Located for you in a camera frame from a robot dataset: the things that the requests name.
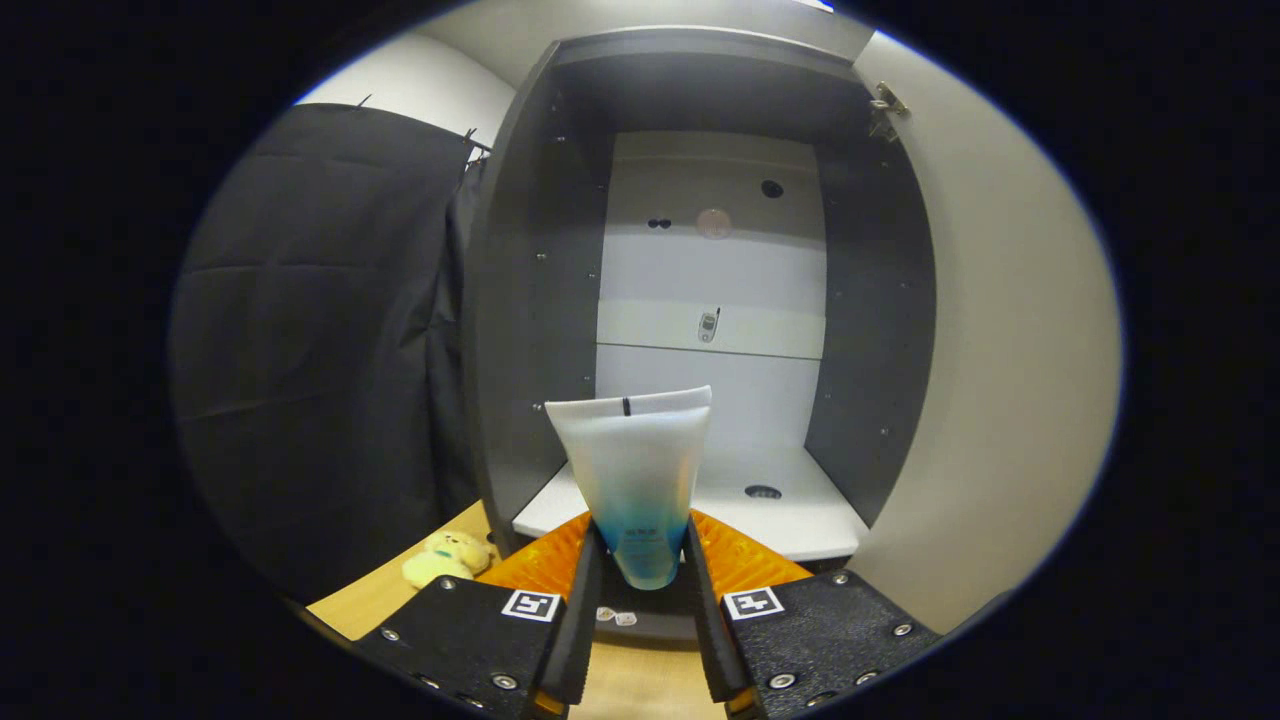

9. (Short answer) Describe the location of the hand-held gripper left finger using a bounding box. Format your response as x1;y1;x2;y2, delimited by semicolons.
350;510;608;720

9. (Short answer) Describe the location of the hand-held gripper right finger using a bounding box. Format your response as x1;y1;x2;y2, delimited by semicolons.
683;508;944;720

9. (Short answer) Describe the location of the translucent white blue tube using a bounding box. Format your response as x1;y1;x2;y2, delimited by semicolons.
545;386;714;591

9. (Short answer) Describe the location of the yellow plush toy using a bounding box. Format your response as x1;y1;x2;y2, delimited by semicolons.
402;530;493;591

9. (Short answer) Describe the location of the dark grey cabinet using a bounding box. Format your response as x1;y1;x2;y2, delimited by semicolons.
462;25;939;646

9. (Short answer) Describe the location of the black backdrop cloth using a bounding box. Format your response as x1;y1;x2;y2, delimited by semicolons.
168;103;493;604

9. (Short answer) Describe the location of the metal door hinge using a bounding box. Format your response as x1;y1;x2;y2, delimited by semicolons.
868;82;911;141

